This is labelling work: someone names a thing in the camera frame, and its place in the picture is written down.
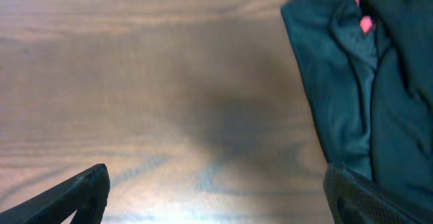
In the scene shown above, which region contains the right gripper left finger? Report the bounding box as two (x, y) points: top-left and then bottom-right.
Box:
(1, 164), (110, 224)

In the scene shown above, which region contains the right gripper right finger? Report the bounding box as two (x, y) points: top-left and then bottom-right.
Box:
(323, 164), (432, 224)

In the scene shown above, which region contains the black garment pile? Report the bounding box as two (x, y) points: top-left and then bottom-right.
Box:
(281, 0), (432, 206)

